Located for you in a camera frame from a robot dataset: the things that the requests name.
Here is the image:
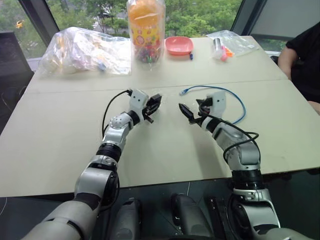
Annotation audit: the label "large clear plastic bag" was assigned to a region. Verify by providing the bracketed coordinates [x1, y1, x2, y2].
[38, 26, 133, 76]

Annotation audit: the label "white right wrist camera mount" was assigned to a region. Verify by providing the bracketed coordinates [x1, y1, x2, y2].
[206, 91, 228, 119]

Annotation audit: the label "black flat strip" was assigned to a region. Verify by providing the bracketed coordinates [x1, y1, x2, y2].
[208, 196, 227, 240]

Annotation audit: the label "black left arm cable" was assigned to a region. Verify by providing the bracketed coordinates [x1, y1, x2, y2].
[101, 89, 133, 139]

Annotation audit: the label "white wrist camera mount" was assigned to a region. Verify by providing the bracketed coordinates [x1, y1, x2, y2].
[206, 91, 228, 119]
[129, 88, 149, 116]

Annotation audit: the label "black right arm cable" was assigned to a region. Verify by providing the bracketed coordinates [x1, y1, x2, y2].
[197, 113, 261, 162]

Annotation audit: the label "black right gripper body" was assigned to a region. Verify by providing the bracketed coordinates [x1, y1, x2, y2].
[196, 98, 214, 118]

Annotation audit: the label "tall clear plastic jar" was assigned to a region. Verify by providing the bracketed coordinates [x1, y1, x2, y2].
[126, 0, 167, 71]

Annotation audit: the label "pink plastic bowl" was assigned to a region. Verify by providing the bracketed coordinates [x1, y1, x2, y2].
[164, 36, 195, 57]

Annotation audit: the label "dark rounded shape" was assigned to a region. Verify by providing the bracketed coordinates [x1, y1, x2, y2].
[170, 193, 215, 240]
[114, 197, 144, 240]

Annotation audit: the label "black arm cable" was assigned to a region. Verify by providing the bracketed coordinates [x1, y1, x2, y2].
[101, 89, 133, 139]
[197, 113, 261, 162]

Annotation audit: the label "pink and orange small items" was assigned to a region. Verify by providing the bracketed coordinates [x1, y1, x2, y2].
[219, 46, 236, 62]

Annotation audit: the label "dark window frame pillar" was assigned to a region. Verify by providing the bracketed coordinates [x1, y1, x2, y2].
[230, 0, 266, 36]
[19, 0, 61, 49]

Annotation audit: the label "blue Ethernet cable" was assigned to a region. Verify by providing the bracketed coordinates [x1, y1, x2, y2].
[178, 85, 247, 125]

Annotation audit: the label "silver cylinder in bag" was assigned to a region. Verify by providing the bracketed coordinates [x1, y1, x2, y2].
[212, 37, 223, 55]

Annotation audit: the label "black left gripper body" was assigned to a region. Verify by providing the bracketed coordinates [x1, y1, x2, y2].
[142, 98, 161, 118]

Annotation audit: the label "small clear zip bag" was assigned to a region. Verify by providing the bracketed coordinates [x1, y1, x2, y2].
[206, 29, 260, 62]

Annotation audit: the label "person in black shirt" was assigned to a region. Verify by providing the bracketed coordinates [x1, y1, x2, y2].
[284, 24, 320, 104]

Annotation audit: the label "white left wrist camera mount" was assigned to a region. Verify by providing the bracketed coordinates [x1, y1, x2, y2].
[129, 88, 149, 116]

